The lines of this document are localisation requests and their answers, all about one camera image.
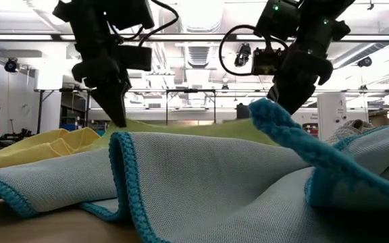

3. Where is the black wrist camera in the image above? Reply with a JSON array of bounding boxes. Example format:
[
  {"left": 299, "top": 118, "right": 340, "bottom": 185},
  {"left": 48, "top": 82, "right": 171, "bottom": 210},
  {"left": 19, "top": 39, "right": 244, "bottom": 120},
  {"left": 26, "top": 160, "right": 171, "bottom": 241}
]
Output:
[
  {"left": 117, "top": 45, "right": 153, "bottom": 72},
  {"left": 251, "top": 47, "right": 287, "bottom": 76}
]

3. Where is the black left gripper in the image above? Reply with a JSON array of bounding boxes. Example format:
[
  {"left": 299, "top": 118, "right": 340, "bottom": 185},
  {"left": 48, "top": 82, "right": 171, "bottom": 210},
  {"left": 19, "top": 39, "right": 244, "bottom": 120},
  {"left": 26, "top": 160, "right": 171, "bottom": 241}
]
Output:
[{"left": 72, "top": 50, "right": 131, "bottom": 128}]

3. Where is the red tool cart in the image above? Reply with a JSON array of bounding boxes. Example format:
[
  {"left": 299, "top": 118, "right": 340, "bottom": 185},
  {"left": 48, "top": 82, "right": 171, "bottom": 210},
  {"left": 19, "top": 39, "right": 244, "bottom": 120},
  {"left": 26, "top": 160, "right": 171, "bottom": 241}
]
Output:
[{"left": 302, "top": 123, "right": 319, "bottom": 138}]

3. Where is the white pillar cabinet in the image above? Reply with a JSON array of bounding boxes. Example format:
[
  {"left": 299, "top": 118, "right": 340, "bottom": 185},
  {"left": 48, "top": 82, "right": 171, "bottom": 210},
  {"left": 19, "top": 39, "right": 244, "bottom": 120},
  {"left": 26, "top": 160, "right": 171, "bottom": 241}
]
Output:
[{"left": 317, "top": 92, "right": 348, "bottom": 142}]

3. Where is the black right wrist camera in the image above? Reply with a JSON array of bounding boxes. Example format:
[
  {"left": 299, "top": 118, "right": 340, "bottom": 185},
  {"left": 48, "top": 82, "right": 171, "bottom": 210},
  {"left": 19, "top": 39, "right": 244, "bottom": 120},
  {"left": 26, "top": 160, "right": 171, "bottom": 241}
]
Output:
[{"left": 251, "top": 47, "right": 287, "bottom": 76}]

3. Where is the yellow microfiber towel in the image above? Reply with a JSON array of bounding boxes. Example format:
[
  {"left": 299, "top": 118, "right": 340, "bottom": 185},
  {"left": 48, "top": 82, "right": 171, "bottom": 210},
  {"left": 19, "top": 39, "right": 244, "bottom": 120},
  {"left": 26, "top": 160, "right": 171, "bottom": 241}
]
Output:
[{"left": 0, "top": 127, "right": 101, "bottom": 169}]

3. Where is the black ceiling-mounted camera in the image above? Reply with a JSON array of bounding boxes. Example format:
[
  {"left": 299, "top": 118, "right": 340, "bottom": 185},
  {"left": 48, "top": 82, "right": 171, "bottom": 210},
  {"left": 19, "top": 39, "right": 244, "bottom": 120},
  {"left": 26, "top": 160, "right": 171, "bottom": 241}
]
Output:
[
  {"left": 234, "top": 43, "right": 252, "bottom": 68},
  {"left": 4, "top": 57, "right": 19, "bottom": 74},
  {"left": 357, "top": 56, "right": 373, "bottom": 68}
]

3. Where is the ceiling vent grille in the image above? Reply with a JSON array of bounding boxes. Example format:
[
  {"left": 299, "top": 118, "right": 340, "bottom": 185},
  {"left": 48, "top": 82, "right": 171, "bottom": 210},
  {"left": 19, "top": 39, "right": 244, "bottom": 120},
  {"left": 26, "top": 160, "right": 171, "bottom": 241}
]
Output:
[{"left": 186, "top": 45, "right": 213, "bottom": 70}]

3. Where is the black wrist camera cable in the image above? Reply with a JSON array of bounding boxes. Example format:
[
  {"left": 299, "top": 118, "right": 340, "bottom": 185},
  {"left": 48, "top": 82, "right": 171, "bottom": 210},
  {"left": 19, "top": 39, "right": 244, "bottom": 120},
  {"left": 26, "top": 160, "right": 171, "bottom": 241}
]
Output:
[
  {"left": 136, "top": 0, "right": 180, "bottom": 48},
  {"left": 219, "top": 24, "right": 290, "bottom": 77}
]

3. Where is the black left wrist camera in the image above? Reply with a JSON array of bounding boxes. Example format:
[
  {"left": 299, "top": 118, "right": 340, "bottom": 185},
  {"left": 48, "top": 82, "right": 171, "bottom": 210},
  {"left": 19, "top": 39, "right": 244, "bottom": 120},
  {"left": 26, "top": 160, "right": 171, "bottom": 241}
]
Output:
[{"left": 117, "top": 45, "right": 153, "bottom": 72}]

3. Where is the light blue teal-edged towel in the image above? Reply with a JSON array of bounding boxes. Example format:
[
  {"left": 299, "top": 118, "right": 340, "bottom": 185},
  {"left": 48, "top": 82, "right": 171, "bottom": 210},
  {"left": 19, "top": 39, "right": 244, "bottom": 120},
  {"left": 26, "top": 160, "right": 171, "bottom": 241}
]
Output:
[{"left": 0, "top": 97, "right": 389, "bottom": 243}]

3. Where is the grey microfiber towel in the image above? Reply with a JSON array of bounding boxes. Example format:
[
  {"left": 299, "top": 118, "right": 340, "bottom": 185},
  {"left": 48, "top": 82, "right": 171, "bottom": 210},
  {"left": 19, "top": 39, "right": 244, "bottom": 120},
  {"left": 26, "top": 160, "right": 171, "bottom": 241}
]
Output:
[{"left": 326, "top": 119, "right": 376, "bottom": 146}]

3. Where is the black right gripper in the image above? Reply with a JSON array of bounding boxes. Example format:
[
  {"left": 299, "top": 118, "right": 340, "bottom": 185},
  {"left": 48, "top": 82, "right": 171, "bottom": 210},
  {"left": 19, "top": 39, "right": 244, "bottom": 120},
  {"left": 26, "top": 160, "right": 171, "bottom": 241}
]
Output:
[{"left": 267, "top": 49, "right": 334, "bottom": 115}]

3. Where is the green microfiber towel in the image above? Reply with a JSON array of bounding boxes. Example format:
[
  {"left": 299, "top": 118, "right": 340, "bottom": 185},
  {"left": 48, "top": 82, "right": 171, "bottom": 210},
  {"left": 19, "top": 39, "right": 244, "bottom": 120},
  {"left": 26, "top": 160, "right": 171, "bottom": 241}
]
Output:
[{"left": 74, "top": 117, "right": 280, "bottom": 153}]

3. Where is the silver ceiling air duct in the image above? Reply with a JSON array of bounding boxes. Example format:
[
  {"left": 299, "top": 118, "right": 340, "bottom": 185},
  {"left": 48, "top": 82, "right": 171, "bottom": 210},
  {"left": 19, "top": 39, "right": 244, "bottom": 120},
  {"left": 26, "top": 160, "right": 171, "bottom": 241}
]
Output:
[{"left": 176, "top": 0, "right": 226, "bottom": 34}]

